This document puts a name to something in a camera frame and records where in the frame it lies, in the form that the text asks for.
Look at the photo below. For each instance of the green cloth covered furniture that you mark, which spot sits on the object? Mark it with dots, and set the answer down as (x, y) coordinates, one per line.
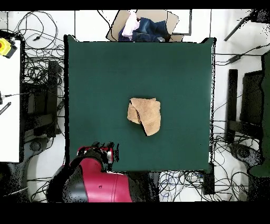
(266, 105)

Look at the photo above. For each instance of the black power adapter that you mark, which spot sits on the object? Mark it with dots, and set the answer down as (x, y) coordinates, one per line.
(235, 58)

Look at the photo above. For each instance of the white pink garment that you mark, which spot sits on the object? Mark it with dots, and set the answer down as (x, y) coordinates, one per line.
(130, 26)

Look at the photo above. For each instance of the tan terry towel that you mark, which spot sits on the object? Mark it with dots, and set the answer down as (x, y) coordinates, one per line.
(147, 114)

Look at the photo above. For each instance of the dark green table cloth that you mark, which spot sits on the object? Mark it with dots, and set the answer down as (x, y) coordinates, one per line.
(105, 74)

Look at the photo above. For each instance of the black power strip box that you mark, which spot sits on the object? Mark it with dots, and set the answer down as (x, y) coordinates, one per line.
(208, 181)

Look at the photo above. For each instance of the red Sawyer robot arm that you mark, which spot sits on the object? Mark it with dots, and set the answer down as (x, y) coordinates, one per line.
(105, 186)

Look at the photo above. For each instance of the black tripod leg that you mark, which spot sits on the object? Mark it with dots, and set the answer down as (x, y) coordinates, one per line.
(238, 26)

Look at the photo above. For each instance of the black floor stand frame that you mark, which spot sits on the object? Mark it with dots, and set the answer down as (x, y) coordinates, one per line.
(51, 95)
(233, 95)

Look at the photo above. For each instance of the white side table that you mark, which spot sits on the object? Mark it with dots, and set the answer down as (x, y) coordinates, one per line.
(9, 126)

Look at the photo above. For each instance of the brown cardboard box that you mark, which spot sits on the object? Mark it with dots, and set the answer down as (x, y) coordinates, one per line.
(118, 23)

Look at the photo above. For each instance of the blue denim jeans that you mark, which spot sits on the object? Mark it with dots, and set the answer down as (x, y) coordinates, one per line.
(151, 29)

